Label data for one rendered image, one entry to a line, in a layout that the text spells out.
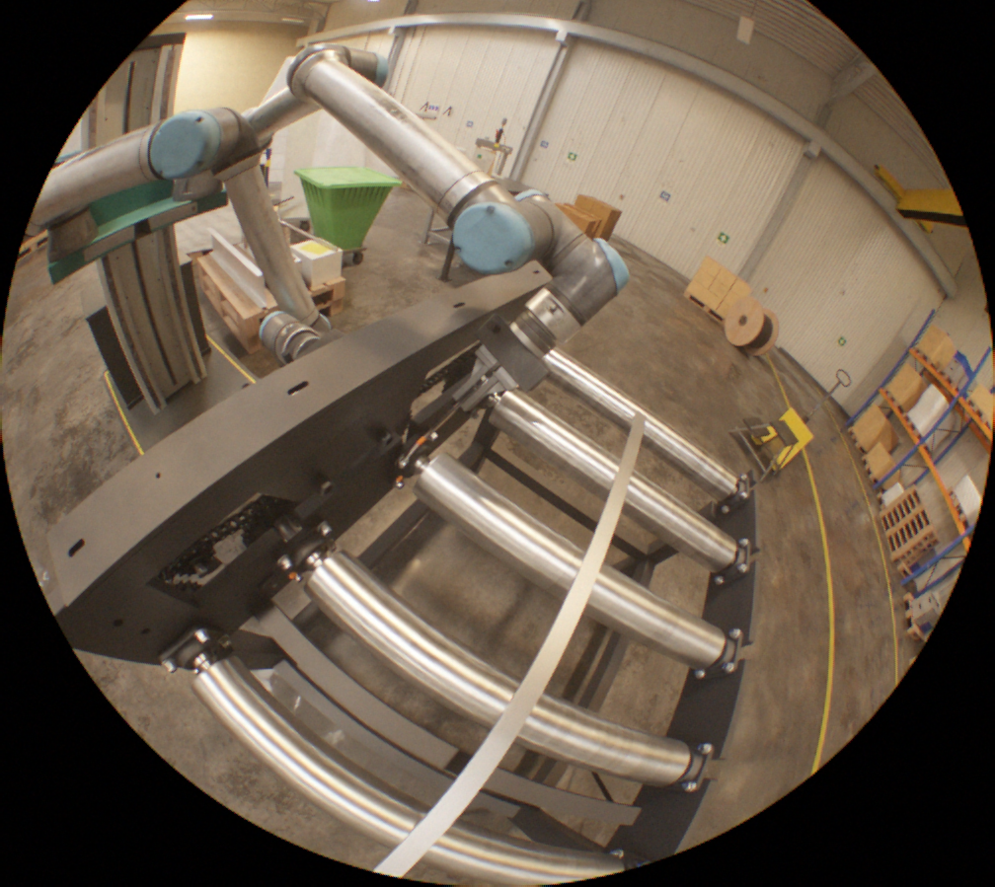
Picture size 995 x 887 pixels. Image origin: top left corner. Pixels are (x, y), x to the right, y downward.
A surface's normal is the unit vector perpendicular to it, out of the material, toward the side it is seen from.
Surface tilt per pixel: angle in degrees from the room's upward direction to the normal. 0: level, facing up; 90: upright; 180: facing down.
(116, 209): 90
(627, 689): 0
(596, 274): 63
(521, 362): 59
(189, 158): 90
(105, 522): 0
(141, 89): 90
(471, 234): 92
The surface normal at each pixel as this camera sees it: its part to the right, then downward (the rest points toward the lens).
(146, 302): 0.87, 0.48
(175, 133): 0.38, 0.71
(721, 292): -0.57, 0.42
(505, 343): -0.29, 0.04
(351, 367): 0.30, -0.69
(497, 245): -0.39, 0.56
